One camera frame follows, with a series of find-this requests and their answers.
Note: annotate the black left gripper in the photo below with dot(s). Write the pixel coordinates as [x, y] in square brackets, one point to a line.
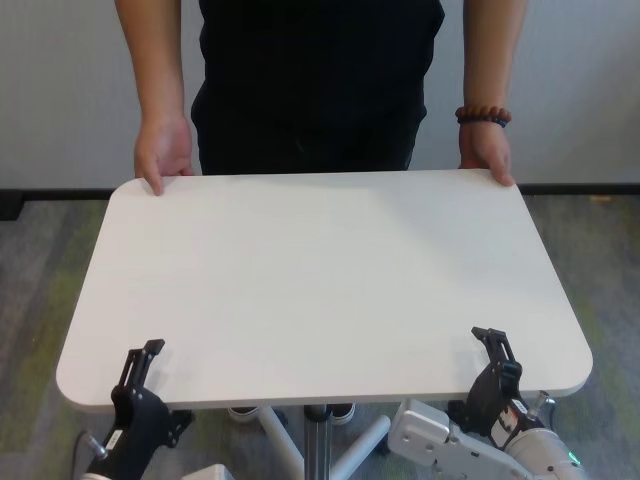
[135, 430]

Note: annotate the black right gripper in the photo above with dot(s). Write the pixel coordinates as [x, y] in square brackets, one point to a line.
[495, 400]

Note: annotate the white rolling table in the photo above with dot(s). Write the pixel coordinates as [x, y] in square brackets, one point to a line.
[320, 280]

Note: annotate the person's left forearm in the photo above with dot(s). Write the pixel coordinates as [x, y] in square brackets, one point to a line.
[492, 55]

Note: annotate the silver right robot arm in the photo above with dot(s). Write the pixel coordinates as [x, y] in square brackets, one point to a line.
[545, 455]

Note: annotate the person's right forearm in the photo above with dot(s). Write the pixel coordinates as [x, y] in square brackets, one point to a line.
[155, 60]

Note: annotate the person's left hand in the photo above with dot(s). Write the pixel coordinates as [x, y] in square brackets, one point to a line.
[487, 150]

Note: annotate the person's right hand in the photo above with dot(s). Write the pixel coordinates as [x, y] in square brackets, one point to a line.
[165, 147]

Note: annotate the small yellow floor marker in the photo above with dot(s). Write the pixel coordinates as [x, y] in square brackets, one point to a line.
[602, 198]

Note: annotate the black floor block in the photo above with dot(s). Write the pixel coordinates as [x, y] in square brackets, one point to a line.
[12, 205]

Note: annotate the person in black shirt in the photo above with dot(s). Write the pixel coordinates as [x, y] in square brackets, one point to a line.
[320, 85]

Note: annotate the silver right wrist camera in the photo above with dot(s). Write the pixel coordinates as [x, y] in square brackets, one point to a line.
[420, 430]

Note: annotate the black wall baseboard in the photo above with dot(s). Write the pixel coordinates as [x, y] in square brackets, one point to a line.
[70, 193]

